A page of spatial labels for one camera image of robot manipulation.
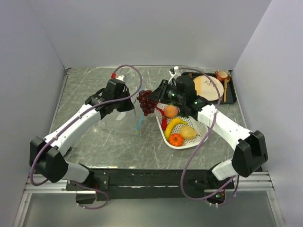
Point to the orange peach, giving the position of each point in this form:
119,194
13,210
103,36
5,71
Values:
170,111

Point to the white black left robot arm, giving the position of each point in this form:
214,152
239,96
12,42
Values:
47,154

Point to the white perforated plastic basket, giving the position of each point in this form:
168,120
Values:
200,129

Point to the small orange cup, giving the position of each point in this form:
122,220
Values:
222,76

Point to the clear zip top bag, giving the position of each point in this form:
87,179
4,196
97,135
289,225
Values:
126,122

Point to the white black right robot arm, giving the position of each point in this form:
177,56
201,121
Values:
250,151

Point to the red grape bunch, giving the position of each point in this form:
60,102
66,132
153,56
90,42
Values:
147,105

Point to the black rectangular tray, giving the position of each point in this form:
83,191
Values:
231,96

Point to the yellow banana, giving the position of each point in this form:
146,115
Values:
171,126

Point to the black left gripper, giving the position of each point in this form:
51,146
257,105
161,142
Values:
129,106

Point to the beige plate with branch pattern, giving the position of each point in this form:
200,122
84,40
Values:
210,89

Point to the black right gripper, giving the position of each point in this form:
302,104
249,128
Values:
158,95

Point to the wooden knife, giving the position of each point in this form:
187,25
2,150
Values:
226,81

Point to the dark green mug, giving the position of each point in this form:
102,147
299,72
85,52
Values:
69,149

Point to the small orange pumpkin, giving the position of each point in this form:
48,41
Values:
176,140

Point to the yellow pear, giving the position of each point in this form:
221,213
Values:
187,132

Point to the red chili pepper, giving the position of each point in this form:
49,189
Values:
164,119

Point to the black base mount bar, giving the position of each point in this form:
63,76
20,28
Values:
114,184

